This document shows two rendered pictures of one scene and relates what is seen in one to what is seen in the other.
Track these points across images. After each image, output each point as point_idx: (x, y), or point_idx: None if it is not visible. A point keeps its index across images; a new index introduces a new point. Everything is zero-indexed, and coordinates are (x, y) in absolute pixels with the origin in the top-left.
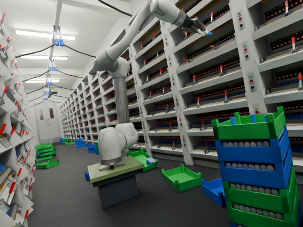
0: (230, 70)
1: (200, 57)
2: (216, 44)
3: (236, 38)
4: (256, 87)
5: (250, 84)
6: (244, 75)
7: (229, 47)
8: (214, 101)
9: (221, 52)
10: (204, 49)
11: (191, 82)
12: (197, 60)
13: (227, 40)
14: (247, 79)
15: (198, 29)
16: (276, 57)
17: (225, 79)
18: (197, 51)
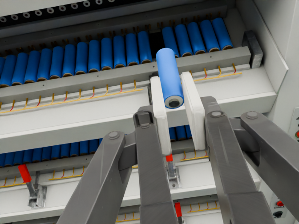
0: (190, 150)
1: (64, 127)
2: (88, 7)
3: (280, 89)
4: (288, 212)
5: (274, 209)
6: (264, 191)
7: (234, 110)
8: (126, 212)
9: (186, 120)
10: (18, 14)
11: (6, 175)
12: (39, 136)
13: (147, 0)
14: (272, 199)
15: (160, 122)
16: None
17: (190, 195)
18: None
